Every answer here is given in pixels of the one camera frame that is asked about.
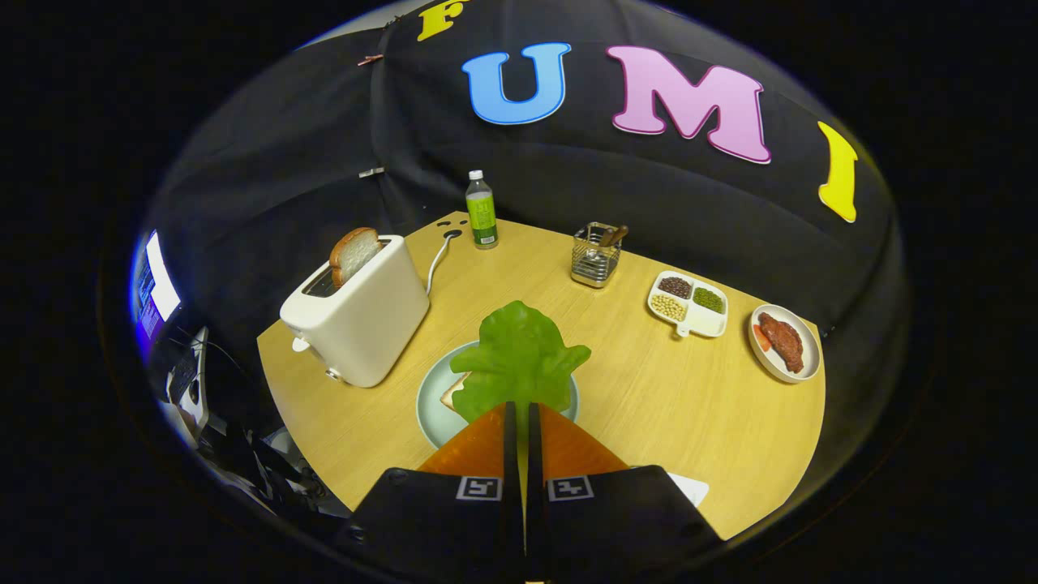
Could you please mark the white square plate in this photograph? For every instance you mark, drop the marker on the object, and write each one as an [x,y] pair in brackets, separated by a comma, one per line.
[689,489]

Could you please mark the white toaster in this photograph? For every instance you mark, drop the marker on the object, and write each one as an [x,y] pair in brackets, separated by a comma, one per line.
[365,324]

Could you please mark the toasted bread slice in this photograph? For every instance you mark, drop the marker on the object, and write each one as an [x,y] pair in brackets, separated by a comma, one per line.
[353,255]

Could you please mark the round white meat plate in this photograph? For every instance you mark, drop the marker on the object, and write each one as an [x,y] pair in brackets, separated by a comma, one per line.
[811,349]

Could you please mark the orange food piece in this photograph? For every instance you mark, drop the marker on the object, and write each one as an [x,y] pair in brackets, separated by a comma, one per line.
[761,337]

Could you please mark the dark cluttered equipment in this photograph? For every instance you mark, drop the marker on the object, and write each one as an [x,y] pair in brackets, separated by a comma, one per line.
[243,454]

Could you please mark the white divided snack dish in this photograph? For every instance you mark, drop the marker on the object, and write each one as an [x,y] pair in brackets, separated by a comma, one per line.
[705,324]

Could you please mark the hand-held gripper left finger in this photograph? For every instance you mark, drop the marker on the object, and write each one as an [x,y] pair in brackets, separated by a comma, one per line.
[512,487]

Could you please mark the red-brown meat piece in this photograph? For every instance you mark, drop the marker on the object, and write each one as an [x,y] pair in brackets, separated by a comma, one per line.
[782,342]

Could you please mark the green lettuce leaf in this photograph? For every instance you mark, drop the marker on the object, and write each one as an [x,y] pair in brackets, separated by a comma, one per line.
[519,357]

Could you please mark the black backdrop cloth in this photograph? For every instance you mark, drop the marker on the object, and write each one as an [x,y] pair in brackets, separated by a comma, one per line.
[649,203]

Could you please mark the computer monitor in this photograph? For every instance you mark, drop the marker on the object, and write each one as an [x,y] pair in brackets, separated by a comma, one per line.
[154,288]

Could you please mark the green label plastic bottle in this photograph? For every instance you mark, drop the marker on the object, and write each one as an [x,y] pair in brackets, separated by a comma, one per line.
[482,215]

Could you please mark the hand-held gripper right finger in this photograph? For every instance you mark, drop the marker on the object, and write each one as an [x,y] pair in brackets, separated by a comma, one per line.
[535,487]

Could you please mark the pale green round plate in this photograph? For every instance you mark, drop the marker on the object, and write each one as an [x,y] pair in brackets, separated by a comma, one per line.
[434,405]

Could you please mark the bread slice with white spread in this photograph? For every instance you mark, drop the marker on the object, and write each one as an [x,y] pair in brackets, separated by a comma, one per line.
[454,392]

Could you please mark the pink cloth clip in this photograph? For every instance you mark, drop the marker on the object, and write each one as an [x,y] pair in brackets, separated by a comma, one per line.
[371,58]

